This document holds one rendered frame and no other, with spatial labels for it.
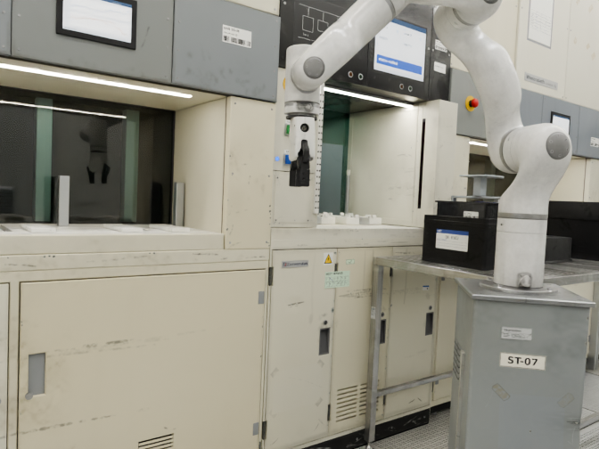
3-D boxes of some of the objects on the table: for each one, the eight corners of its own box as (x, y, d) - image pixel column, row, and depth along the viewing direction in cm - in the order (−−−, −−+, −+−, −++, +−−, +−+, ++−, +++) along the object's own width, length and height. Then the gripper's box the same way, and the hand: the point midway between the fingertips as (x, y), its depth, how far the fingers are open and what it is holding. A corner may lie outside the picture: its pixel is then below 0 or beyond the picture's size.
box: (610, 262, 213) (614, 202, 212) (541, 255, 235) (545, 200, 234) (634, 259, 232) (637, 204, 230) (568, 252, 254) (571, 201, 252)
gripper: (281, 117, 129) (278, 186, 130) (291, 106, 112) (289, 185, 113) (309, 119, 130) (307, 187, 131) (325, 109, 113) (322, 187, 114)
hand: (299, 183), depth 122 cm, fingers open, 8 cm apart
